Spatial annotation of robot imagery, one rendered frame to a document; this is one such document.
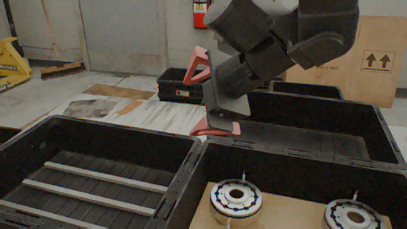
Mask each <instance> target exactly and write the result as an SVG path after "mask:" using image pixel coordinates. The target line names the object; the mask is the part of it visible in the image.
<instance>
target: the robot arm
mask: <svg viewBox="0 0 407 229"><path fill-rule="evenodd" d="M203 23H204V24H205V25H206V26H207V27H208V28H209V29H210V30H212V31H213V32H214V33H216V34H217V36H219V37H221V38H222V39H223V40H224V41H225V42H227V43H228V44H229V45H230V46H231V47H232V48H234V49H235V50H236V51H237V52H236V53H235V54H234V55H233V56H229V55H227V54H226V53H225V52H220V51H219V50H217V49H214V48H208V49H207V50H206V49H204V48H201V47H199V46H196V47H195V48H194V50H193V53H192V57H191V62H190V64H189V66H188V70H187V74H186V76H185V77H184V84H186V85H192V84H194V83H197V82H199V81H202V80H204V79H206V78H208V77H211V78H210V79H209V80H208V81H206V82H205V83H203V97H204V102H205V107H206V115H204V116H203V118H202V119H201V120H199V122H198V123H197V124H196V125H195V126H194V127H193V128H192V130H191V131H190V133H189V135H191V136H194V137H198V136H203V135H208V134H224V135H234V136H237V135H239V134H240V126H239V123H238V122H233V120H232V119H230V118H225V117H223V116H220V114H224V113H225V112H229V113H232V114H234V115H236V117H237V118H240V119H244V118H246V117H248V116H249V115H250V108H249V104H248V98H247V93H248V92H251V91H253V90H254V89H256V88H257V87H259V86H260V85H263V84H264V83H266V82H268V81H270V80H271V79H272V78H274V77H276V76H277V75H280V74H281V73H282V72H284V71H287V70H288V69H289V68H291V67H293V66H295V65H296V64H299V65H300V66H301V67H302V68H303V69H304V70H305V71H306V70H308V69H310V68H312V67H314V66H317V67H319V66H320V65H322V64H326V63H327V62H329V61H332V60H334V59H336V58H340V57H341V56H343V55H344V54H347V52H348V51H350V49H351V48H352V47H353V44H354V43H355V38H356V30H357V27H358V23H359V0H298V4H297V5H296V6H294V7H293V8H291V9H290V10H289V9H288V8H287V7H286V6H285V5H284V4H283V3H282V2H281V1H280V0H214V1H213V3H212V4H211V5H210V7H209V9H207V12H206V14H205V16H204V18H203ZM198 64H203V65H206V66H209V67H208V68H206V70H203V72H201V73H200V74H199V75H197V76H195V77H192V75H193V74H194V72H195V70H196V67H197V66H198Z"/></svg>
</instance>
